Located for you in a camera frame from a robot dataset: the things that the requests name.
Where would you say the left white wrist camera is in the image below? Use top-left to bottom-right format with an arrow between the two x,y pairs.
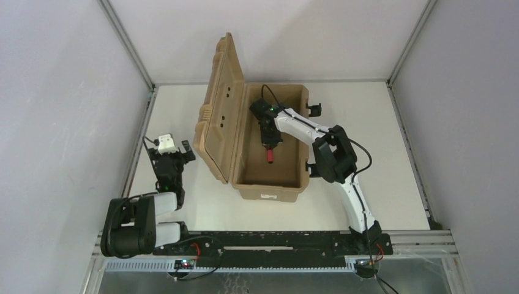
157,134 -> 179,154

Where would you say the black bin latch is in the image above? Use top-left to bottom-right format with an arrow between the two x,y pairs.
305,162 -> 321,178
305,103 -> 322,118

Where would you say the tan plastic storage bin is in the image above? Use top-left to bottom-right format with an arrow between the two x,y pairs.
193,32 -> 310,202

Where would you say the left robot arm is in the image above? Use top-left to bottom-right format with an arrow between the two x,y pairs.
100,138 -> 196,259

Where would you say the black upper bin latch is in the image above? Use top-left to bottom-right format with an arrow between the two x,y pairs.
305,103 -> 322,118

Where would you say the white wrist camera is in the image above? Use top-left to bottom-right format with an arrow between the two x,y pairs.
157,134 -> 179,154
249,97 -> 272,121

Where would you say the small green circuit board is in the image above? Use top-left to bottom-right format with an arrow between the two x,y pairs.
174,259 -> 196,270

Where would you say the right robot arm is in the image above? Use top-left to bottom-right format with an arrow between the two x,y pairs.
249,100 -> 381,250

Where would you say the black lower bin latch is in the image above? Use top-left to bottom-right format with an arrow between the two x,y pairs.
305,162 -> 321,178

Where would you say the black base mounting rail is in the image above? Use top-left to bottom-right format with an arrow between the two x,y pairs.
153,231 -> 394,270

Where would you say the white label sticker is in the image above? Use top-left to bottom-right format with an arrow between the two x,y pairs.
260,194 -> 277,200

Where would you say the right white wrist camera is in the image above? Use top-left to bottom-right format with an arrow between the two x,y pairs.
249,97 -> 272,121

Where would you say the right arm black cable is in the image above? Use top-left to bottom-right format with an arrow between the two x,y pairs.
260,84 -> 400,294

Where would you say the red handled black screwdriver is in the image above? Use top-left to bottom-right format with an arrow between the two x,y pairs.
267,148 -> 274,164

